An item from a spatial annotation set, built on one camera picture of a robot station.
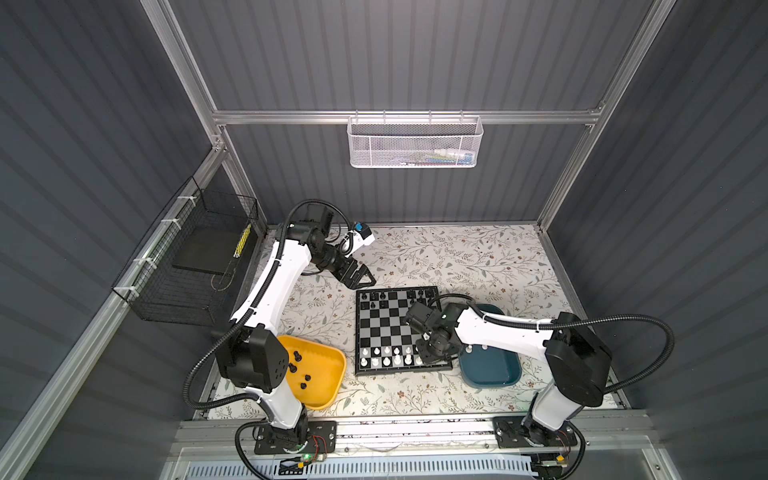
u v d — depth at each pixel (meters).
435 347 0.71
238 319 0.45
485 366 0.84
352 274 0.69
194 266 0.74
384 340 0.89
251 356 0.44
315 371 0.85
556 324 0.49
